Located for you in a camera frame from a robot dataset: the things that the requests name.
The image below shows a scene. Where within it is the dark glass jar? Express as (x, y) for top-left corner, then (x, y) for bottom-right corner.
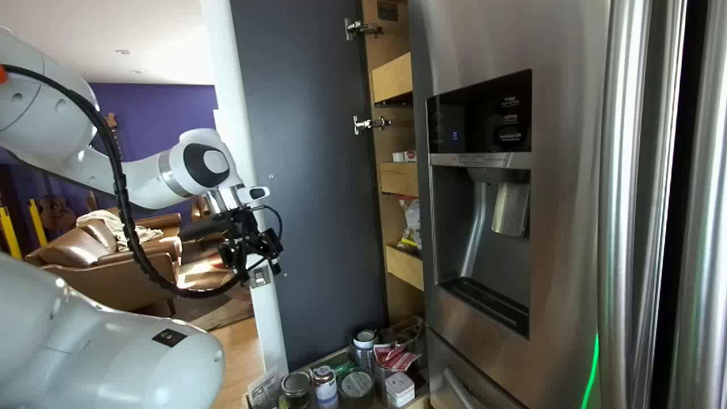
(281, 372), (311, 409)

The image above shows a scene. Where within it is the big round tin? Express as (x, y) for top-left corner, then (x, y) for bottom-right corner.
(341, 370), (374, 399)

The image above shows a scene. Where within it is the wooden pantry shelf middle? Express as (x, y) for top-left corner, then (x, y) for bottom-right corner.
(379, 164), (417, 197)

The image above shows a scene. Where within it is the wooden pantry shelf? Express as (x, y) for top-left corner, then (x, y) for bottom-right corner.
(379, 164), (417, 197)
(369, 52), (412, 103)
(383, 247), (425, 290)

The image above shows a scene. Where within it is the white lidded jar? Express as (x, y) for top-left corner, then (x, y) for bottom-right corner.
(311, 365), (339, 399)

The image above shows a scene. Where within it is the brown leather sofa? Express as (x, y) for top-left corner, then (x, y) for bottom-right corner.
(25, 219), (252, 330)

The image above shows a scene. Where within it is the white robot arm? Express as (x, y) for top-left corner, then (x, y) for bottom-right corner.
(0, 30), (278, 409)

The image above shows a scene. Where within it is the metal door hinge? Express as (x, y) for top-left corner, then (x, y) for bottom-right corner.
(342, 17), (383, 41)
(351, 116), (392, 136)

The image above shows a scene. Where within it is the metal door hinge upper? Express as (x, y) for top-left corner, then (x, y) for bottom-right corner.
(342, 17), (383, 41)

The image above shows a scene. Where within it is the white tall jar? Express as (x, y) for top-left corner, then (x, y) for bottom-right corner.
(351, 330), (377, 370)

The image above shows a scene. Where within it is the dark pantry cabinet door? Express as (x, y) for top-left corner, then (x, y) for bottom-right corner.
(231, 0), (386, 368)

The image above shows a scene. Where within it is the white small box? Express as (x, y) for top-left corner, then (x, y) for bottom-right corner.
(383, 372), (415, 407)

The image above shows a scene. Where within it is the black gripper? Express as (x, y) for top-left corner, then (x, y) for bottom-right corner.
(178, 206), (281, 282)

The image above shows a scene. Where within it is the wooden pantry shelf upper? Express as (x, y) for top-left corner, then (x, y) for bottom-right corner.
(369, 52), (412, 103)

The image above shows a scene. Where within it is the metal door hinge lower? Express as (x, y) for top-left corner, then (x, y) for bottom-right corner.
(351, 116), (392, 136)

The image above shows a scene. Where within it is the stainless steel refrigerator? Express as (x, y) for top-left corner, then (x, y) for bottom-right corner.
(411, 0), (727, 409)

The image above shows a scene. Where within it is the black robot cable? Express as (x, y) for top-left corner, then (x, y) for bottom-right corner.
(0, 63), (286, 300)

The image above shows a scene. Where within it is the wooden pantry shelf lower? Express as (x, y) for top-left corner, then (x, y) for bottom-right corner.
(383, 247), (425, 290)

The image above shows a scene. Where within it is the red snack packet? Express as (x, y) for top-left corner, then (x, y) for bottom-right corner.
(374, 347), (420, 372)

